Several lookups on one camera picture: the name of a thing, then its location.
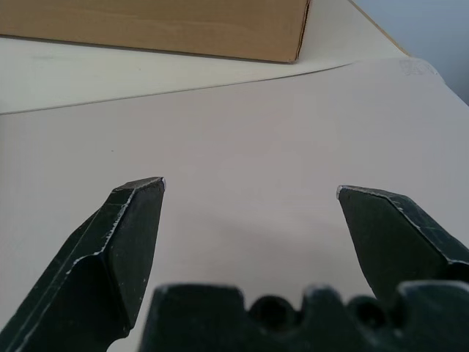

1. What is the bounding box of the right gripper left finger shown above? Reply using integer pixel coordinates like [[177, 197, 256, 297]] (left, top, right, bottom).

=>
[[0, 177, 166, 352]]

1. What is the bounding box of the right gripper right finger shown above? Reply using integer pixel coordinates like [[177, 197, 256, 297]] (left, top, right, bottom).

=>
[[336, 186, 469, 300]]

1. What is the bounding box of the large printed cardboard box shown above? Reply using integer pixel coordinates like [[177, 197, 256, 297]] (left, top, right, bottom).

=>
[[0, 0, 312, 65]]

